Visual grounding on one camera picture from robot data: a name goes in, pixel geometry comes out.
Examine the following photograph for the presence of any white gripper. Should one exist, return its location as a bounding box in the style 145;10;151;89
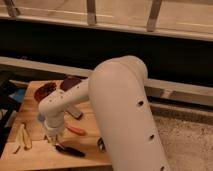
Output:
44;113;64;145

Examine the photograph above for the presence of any orange carrot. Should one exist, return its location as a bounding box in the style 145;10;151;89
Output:
65;122;86;136

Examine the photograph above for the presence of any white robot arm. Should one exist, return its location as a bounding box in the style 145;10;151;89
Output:
39;56;171;171

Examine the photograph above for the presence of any blue plastic cup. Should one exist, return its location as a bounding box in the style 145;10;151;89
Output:
37;113;45;123

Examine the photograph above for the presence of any wooden table board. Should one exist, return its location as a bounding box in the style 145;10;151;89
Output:
0;81;111;171

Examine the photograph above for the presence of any grey rectangular block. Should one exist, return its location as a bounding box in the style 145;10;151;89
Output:
67;107;83;120

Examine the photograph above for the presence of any orange bowl with pinecone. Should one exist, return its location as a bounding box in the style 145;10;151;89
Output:
34;82;57;102

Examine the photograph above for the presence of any blue object at table edge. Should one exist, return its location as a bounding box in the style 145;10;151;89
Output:
11;89;26;103

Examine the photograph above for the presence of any purple bowl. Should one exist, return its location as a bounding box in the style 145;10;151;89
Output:
60;77;81;91

